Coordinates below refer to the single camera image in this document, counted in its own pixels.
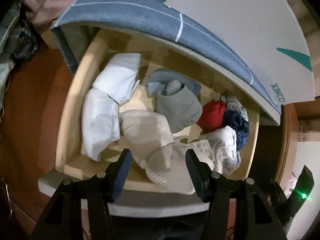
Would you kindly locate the white cardboard box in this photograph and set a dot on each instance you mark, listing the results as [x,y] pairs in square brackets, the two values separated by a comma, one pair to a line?
[266,35]

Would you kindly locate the pale blue folded underwear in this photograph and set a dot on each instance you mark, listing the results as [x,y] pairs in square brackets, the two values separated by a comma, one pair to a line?
[112,87]

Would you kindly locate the white folded underwear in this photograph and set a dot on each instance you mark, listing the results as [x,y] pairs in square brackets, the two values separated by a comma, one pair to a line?
[223,145]

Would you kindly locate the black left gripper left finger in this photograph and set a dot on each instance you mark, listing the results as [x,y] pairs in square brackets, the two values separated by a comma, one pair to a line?
[61,218]

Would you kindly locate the light wooden drawer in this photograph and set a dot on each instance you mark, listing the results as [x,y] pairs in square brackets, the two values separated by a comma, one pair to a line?
[141,198]

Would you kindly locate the red folded underwear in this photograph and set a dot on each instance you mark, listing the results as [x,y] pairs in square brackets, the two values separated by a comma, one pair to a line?
[212,115]

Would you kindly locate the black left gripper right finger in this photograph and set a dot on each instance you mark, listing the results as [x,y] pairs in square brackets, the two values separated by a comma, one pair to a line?
[254,216]

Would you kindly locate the grey striped rolled cloth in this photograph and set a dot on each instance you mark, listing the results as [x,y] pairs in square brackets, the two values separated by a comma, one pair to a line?
[233,104]

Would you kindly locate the light blue folded cloth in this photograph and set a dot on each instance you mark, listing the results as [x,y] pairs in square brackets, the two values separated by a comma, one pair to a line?
[159,79]

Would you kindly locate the grey ribbed sock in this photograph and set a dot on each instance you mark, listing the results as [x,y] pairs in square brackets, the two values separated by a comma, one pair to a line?
[179,105]

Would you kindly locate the navy dotted underwear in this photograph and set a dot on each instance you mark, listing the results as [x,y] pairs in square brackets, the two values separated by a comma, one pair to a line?
[234,120]

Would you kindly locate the cream ribbed underwear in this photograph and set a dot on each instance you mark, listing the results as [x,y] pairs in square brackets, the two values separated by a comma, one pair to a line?
[154,150]

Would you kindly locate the blue checked cloth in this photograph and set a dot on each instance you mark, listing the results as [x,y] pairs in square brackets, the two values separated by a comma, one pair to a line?
[75,28]

